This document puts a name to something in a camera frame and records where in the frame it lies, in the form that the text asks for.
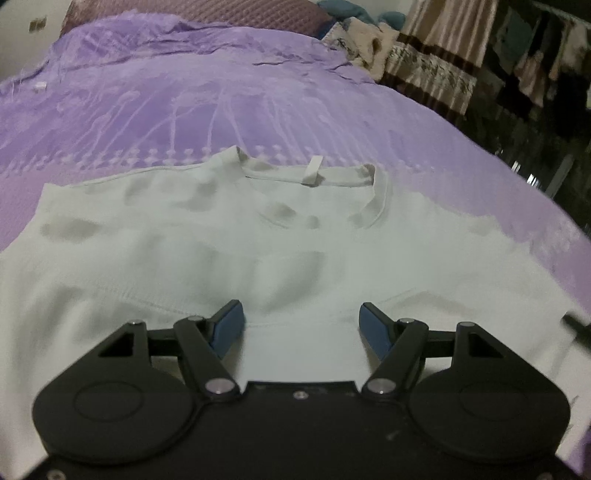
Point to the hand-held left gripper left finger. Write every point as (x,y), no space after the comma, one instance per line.
(227,325)

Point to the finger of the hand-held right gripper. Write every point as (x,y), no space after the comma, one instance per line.
(579,325)

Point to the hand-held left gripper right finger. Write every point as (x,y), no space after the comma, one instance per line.
(373,328)

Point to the white sweatshirt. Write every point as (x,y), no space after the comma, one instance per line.
(277,258)

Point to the row of hanging clothes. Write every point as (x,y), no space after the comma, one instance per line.
(540,55)

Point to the purple floral bedspread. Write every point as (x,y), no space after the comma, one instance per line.
(184,92)

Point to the brown patterned curtain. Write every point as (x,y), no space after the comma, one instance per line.
(438,60)

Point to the white embroidered cushion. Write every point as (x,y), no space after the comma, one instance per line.
(340,39)

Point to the blue plush toy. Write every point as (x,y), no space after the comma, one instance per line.
(393,19)
(344,8)

